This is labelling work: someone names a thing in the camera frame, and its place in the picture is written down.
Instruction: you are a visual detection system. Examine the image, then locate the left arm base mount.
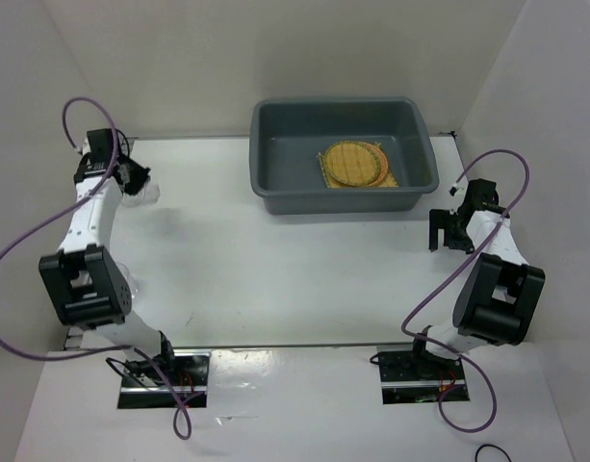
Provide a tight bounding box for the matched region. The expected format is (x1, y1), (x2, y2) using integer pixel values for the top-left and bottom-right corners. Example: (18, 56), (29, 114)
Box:
(105, 348), (211, 410)

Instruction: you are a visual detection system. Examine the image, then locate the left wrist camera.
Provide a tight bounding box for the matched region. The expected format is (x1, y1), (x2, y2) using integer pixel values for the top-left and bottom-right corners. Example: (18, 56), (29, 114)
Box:
(76, 138), (90, 156)

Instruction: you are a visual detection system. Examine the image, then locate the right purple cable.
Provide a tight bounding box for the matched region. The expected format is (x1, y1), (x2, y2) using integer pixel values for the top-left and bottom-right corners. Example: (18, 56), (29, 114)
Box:
(399, 148), (531, 433)

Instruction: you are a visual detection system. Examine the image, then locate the square woven bamboo mat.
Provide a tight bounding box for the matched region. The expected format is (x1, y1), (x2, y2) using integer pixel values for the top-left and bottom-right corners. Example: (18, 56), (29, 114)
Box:
(320, 141), (398, 189)

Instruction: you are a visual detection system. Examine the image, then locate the round green-rimmed bamboo tray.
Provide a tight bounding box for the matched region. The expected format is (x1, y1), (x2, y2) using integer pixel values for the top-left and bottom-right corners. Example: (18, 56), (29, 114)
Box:
(319, 141), (382, 188)

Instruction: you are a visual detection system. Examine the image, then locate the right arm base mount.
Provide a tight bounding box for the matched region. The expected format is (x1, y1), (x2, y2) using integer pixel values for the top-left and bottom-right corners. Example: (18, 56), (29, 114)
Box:
(369, 343), (470, 405)

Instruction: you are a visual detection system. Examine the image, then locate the round orange woven basket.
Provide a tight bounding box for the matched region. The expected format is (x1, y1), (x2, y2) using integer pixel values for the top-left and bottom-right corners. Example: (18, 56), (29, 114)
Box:
(369, 143), (389, 187)

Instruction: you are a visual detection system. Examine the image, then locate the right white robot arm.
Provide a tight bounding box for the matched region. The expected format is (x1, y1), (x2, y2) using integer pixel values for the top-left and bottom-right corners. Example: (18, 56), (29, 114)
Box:
(408, 179), (546, 378)

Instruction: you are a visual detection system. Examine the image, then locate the clear glass cup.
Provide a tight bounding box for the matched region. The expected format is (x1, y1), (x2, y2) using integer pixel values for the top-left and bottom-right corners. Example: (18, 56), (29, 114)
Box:
(120, 180), (161, 208)
(116, 262), (139, 297)

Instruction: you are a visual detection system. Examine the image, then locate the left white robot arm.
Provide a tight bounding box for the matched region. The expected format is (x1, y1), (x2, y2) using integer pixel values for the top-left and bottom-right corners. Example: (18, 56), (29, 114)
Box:
(38, 128), (178, 385)

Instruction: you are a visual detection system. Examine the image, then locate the black cable loop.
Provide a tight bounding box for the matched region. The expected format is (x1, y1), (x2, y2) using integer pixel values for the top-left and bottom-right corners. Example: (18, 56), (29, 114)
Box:
(475, 444), (513, 462)

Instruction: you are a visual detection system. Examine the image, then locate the grey plastic bin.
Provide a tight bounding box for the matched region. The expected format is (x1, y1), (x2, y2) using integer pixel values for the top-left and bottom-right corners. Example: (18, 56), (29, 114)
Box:
(249, 96), (439, 215)

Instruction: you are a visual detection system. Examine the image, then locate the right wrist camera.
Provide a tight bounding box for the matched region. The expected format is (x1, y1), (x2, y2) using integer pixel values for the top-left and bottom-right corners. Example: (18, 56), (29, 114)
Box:
(449, 183), (464, 196)

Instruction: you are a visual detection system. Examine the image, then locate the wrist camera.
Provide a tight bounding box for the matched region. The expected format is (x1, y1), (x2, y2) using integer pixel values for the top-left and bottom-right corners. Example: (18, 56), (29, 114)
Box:
(76, 138), (90, 156)
(449, 183), (464, 196)

